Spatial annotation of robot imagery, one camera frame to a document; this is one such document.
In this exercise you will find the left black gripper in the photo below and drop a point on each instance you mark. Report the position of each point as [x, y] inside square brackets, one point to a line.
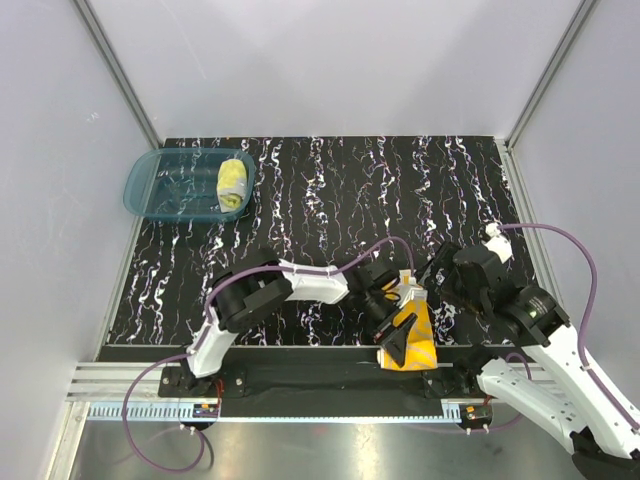
[391, 338]

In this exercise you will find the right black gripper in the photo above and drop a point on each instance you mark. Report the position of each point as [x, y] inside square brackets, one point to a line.
[441, 257]

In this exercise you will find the grey orange towel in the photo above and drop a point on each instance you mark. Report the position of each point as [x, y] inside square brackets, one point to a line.
[421, 350]

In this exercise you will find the grey yellow frog towel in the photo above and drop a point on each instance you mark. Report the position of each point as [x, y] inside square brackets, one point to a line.
[231, 186]

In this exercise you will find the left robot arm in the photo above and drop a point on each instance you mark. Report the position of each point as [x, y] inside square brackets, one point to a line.
[248, 293]

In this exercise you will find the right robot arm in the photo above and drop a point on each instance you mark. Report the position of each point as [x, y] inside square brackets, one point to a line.
[593, 421]

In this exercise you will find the right orange connector box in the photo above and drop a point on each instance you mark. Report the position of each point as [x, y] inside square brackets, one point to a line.
[477, 415]

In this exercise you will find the orange connector box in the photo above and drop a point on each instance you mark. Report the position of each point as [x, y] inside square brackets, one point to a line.
[477, 415]
[206, 410]

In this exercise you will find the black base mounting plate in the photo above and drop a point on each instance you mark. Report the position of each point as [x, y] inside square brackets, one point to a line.
[321, 383]

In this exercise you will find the left orange connector box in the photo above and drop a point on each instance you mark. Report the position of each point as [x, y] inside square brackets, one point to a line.
[206, 410]

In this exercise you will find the blue transparent plastic container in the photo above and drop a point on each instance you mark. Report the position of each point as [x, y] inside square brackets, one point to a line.
[179, 185]

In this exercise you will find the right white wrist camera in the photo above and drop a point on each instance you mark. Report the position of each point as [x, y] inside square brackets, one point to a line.
[497, 243]

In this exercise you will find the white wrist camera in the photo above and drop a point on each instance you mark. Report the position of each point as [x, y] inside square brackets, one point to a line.
[407, 287]
[497, 243]

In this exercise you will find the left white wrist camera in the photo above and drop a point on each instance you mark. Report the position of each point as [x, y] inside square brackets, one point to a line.
[407, 287]

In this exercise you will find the aluminium frame rail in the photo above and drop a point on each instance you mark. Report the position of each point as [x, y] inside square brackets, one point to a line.
[126, 391]

